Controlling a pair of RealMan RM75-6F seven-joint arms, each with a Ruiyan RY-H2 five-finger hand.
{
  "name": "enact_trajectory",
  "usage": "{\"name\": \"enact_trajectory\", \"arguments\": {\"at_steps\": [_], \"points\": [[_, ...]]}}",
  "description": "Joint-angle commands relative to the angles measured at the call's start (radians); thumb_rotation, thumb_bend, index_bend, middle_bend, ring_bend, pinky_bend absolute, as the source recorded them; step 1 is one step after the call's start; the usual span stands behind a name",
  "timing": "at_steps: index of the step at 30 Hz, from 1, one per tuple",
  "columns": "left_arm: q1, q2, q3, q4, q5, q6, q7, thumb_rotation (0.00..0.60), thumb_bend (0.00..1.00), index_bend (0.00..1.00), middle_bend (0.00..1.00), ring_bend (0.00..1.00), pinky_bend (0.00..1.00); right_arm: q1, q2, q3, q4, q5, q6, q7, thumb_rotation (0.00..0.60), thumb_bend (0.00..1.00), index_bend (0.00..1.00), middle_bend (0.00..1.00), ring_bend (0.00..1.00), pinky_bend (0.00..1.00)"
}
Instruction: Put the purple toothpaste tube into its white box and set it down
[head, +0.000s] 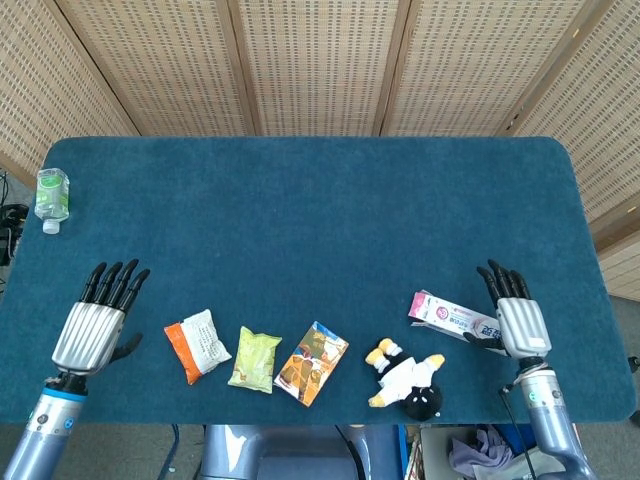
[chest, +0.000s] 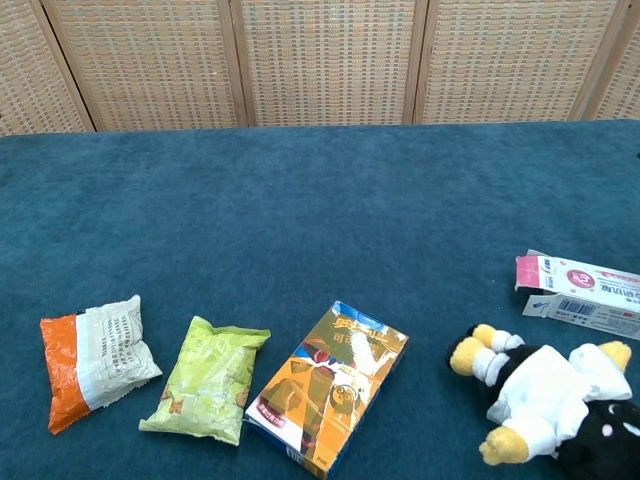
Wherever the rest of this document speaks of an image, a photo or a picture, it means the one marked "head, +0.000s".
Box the grey robot torso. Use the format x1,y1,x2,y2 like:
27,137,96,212
199,424,404,480

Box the black torso cable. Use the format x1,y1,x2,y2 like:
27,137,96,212
334,424,365,480

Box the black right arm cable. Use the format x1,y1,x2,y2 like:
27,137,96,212
498,383,539,480

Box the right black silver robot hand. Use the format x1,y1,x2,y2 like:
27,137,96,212
464,258,553,359

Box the blue cable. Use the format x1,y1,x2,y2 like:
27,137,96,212
159,424,182,476

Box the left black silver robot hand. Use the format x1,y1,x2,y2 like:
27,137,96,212
51,258,151,377

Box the black floor equipment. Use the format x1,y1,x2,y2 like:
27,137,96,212
0,169,29,266

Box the blue table mat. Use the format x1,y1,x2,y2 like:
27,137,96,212
0,136,634,426

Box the penguin plush toy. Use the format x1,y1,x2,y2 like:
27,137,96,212
364,337,446,420

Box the clear plastic bottle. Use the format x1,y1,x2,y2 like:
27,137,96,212
33,168,71,235

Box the grey storage bin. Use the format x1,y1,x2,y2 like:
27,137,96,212
417,425,539,480

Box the orange cookie box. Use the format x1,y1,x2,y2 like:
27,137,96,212
273,320,350,408

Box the orange white snack packet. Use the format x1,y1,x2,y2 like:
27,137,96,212
163,308,233,386

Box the white pink toothpaste box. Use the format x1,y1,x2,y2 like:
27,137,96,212
408,289,507,356

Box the green snack packet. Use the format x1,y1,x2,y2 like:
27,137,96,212
227,326,283,395

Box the purple cloth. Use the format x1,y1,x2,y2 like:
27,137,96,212
447,425,516,474

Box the woven wooden folding screen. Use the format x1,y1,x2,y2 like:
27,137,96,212
0,0,640,301

